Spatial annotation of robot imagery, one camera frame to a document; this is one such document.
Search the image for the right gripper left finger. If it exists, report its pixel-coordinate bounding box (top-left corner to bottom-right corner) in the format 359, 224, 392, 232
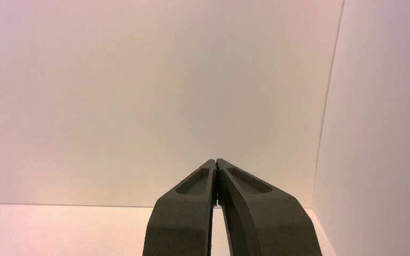
143, 159, 217, 256

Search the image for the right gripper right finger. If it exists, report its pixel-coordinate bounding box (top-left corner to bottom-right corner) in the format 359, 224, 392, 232
216, 158, 324, 256

